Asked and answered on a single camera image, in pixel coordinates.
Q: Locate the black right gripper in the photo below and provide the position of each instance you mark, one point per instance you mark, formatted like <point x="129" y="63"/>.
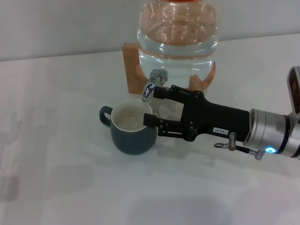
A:
<point x="211" y="119"/>

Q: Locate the chrome faucet with lever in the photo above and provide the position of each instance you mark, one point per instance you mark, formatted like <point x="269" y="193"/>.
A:
<point x="152" y="82"/>

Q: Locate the black ceramic cup white inside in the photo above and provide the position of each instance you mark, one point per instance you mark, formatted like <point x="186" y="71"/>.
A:
<point x="131" y="143"/>

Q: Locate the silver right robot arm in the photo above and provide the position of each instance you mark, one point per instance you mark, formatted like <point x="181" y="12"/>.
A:
<point x="272" y="131"/>

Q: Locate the wooden dispenser stand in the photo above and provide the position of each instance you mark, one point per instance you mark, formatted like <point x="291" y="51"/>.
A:
<point x="131" y="70"/>

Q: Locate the glass water dispenser jar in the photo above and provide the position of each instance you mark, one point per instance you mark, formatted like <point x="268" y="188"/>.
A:
<point x="178" y="35"/>

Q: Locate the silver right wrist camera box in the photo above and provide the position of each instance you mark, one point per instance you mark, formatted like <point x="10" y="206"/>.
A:
<point x="294" y="93"/>

